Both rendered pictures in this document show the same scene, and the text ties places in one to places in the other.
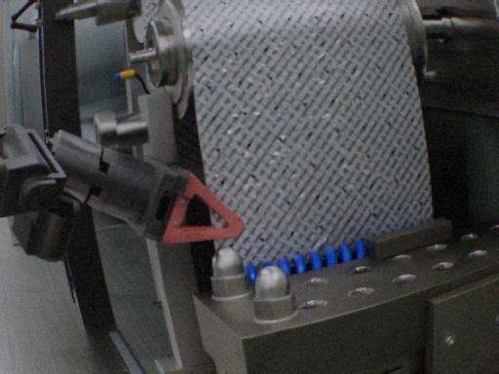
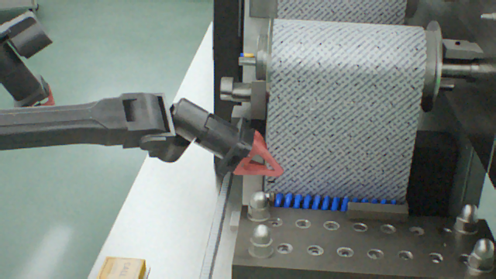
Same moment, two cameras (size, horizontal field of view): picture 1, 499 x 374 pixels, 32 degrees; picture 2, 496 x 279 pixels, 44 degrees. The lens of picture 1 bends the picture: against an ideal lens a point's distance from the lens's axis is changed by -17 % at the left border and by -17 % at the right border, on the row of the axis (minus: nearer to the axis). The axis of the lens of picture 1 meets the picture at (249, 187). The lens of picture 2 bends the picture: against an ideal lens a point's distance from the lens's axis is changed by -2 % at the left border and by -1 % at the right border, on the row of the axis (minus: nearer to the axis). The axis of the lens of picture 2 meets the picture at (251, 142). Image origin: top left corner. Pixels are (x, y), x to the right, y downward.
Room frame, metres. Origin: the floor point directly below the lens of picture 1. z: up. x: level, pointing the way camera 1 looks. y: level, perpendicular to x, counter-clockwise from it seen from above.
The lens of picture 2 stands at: (0.04, -0.23, 1.58)
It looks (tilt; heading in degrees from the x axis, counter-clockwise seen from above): 27 degrees down; 19
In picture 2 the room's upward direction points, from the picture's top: 2 degrees clockwise
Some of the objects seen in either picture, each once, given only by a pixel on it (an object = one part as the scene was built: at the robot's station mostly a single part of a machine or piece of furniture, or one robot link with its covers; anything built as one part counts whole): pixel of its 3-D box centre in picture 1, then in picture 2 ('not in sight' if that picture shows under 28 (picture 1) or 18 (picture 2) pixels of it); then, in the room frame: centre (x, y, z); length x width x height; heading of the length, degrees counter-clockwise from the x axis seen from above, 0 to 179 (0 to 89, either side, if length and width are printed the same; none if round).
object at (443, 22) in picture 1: (422, 26); (452, 67); (1.04, -0.23, 1.25); 0.07 x 0.04 x 0.04; 105
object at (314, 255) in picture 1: (349, 259); (338, 206); (0.92, -0.09, 1.03); 0.21 x 0.04 x 0.03; 105
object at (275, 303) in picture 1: (273, 292); (261, 239); (0.75, -0.01, 1.05); 0.04 x 0.04 x 0.04
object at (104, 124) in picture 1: (105, 130); (227, 88); (0.98, 0.14, 1.18); 0.04 x 0.02 x 0.04; 15
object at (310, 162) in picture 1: (327, 168); (339, 154); (0.94, -0.08, 1.11); 0.23 x 0.01 x 0.18; 105
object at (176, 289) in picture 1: (156, 244); (246, 154); (0.99, 0.10, 1.05); 0.06 x 0.05 x 0.31; 105
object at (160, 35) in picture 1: (161, 52); (263, 57); (0.96, 0.07, 1.25); 0.07 x 0.02 x 0.07; 15
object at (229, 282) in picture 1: (229, 272); (259, 203); (0.84, 0.03, 1.05); 0.04 x 0.04 x 0.04
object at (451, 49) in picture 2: (420, 1); (460, 48); (1.05, -0.23, 1.28); 0.06 x 0.05 x 0.02; 105
